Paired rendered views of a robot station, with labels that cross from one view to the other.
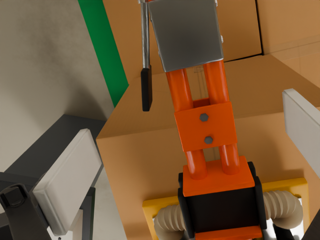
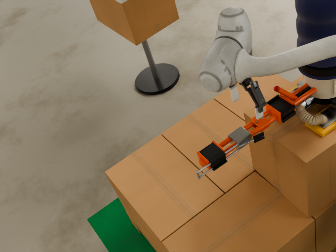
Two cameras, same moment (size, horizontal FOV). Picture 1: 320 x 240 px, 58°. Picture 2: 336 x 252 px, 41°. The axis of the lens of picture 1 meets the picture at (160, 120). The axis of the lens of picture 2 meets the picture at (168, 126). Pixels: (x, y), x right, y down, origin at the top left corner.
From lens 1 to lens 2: 1.56 m
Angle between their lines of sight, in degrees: 53
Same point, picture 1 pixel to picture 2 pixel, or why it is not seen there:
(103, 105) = not seen: outside the picture
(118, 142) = (301, 155)
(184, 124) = (261, 124)
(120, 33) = (287, 236)
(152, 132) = (289, 148)
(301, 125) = (234, 95)
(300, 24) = (234, 165)
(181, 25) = (238, 136)
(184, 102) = (256, 127)
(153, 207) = (319, 131)
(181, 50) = (244, 133)
